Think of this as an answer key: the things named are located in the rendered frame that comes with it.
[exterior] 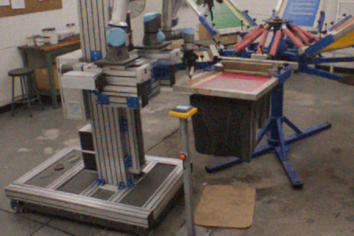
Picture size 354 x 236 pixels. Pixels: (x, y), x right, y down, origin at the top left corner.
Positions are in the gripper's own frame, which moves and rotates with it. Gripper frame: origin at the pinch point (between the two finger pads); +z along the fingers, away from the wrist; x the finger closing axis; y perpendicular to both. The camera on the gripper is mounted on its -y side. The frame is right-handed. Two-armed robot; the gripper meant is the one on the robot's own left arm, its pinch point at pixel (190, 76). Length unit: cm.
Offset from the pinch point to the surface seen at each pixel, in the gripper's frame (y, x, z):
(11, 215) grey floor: 72, -127, 109
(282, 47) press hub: -116, 34, -7
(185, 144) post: 40, 17, 33
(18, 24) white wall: -129, -353, -21
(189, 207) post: 38, 16, 81
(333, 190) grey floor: -61, 99, 101
